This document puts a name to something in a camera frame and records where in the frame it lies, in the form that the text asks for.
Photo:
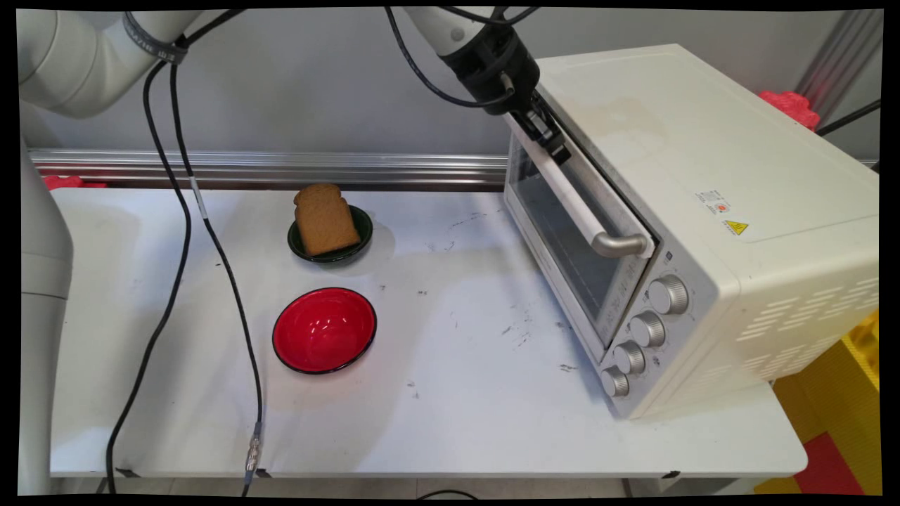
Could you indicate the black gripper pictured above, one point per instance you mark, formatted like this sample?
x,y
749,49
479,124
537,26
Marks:
x,y
496,70

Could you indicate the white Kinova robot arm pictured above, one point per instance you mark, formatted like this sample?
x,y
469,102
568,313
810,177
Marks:
x,y
63,63

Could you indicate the cream toaster oven body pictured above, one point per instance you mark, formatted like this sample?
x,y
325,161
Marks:
x,y
703,140

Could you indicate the white label sticker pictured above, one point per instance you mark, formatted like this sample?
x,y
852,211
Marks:
x,y
713,202

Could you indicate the largest silver oven knob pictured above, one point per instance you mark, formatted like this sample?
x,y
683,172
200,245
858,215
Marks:
x,y
669,294

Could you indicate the small dark green bowl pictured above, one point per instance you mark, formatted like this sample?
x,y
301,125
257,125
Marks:
x,y
363,226

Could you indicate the yellow warning sticker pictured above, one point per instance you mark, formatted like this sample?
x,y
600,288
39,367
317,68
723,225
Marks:
x,y
737,228

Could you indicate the brown toast slice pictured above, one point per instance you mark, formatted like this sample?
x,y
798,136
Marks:
x,y
323,219

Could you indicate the red bowl with black rim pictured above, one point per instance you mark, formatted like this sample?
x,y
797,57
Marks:
x,y
323,329

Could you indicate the yellow foam floor mat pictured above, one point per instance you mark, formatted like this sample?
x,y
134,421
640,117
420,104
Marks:
x,y
837,393

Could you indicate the red foam floor tile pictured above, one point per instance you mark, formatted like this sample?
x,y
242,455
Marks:
x,y
830,467

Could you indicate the aluminium rail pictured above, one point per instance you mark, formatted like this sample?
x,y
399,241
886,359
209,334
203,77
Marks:
x,y
351,169

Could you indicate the red plastic piece by post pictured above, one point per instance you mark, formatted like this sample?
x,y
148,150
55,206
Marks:
x,y
791,109

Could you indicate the aluminium frame post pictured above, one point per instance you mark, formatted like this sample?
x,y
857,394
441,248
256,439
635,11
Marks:
x,y
840,63

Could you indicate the red plastic piece by rail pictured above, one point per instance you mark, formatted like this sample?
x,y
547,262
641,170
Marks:
x,y
70,183

